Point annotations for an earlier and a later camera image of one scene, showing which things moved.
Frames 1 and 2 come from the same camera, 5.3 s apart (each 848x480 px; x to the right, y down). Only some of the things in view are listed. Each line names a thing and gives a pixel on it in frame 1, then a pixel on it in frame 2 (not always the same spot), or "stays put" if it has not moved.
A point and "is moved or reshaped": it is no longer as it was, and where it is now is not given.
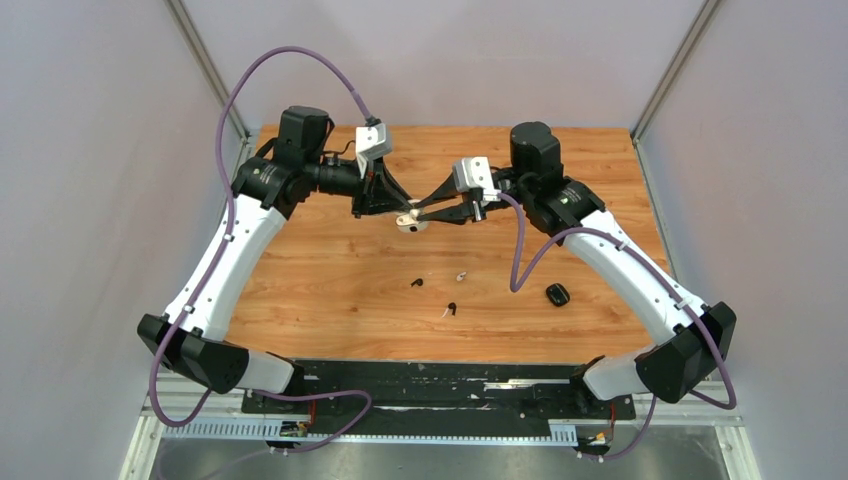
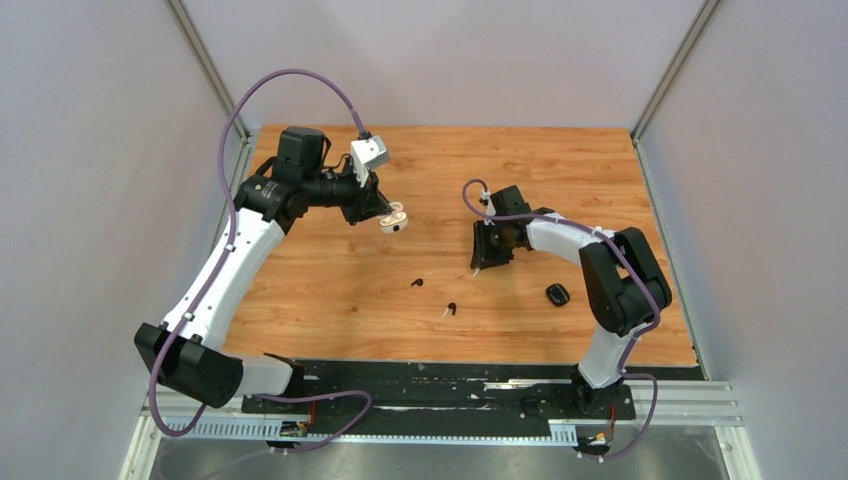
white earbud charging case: (408, 224) is moved or reshaped
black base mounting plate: (440, 397) stays put
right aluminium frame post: (672, 71) stays put
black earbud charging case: (557, 294) stays put
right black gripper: (456, 214) -> (484, 257)
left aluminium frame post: (204, 61) stays put
